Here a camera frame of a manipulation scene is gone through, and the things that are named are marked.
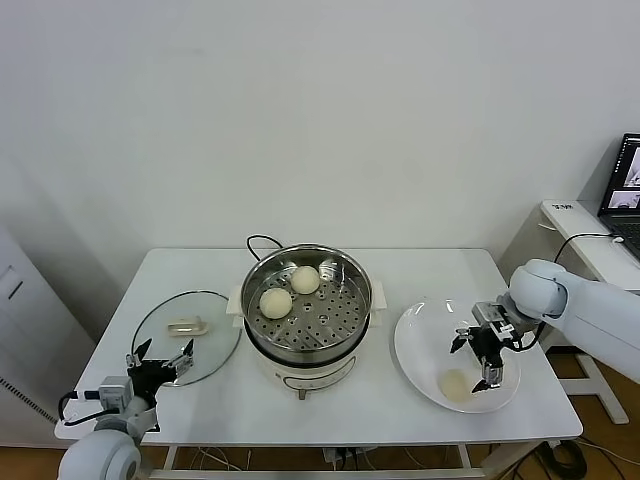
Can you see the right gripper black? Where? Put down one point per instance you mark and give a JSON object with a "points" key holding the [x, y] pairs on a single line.
{"points": [[487, 347]]}

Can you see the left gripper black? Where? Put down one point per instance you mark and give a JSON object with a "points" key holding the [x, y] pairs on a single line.
{"points": [[150, 377]]}

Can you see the white steamed baozi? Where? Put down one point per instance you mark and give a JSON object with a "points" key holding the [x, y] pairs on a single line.
{"points": [[454, 386], [275, 303], [305, 280]]}

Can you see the round glass lid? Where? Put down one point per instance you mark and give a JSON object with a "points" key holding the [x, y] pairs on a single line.
{"points": [[187, 328]]}

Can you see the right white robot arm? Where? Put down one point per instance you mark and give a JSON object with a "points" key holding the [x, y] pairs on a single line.
{"points": [[590, 310]]}

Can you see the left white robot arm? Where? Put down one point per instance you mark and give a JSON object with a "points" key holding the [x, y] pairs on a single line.
{"points": [[100, 455]]}

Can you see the steel perforated steamer basket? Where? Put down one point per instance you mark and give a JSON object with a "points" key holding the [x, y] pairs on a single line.
{"points": [[330, 320]]}

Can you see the white round plate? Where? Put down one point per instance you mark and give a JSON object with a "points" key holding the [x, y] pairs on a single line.
{"points": [[425, 345]]}

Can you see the white cabinet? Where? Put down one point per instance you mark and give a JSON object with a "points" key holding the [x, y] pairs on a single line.
{"points": [[30, 340]]}

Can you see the cream electric cooker base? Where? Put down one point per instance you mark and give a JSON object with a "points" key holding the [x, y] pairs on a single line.
{"points": [[310, 372]]}

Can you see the white power strip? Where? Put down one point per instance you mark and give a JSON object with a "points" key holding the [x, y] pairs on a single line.
{"points": [[345, 454]]}

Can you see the white side table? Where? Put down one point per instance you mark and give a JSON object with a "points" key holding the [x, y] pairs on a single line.
{"points": [[580, 220]]}

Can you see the black laptop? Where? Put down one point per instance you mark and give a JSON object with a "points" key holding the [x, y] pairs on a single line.
{"points": [[625, 175]]}

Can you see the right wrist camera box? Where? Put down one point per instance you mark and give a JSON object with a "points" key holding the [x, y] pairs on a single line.
{"points": [[487, 312]]}

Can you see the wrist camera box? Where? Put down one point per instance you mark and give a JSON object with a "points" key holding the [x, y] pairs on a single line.
{"points": [[487, 312], [115, 392]]}

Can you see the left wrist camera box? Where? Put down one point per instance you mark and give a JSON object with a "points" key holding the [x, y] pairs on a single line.
{"points": [[115, 392]]}

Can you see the white table frame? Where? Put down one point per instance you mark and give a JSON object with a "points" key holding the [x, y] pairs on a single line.
{"points": [[170, 457]]}

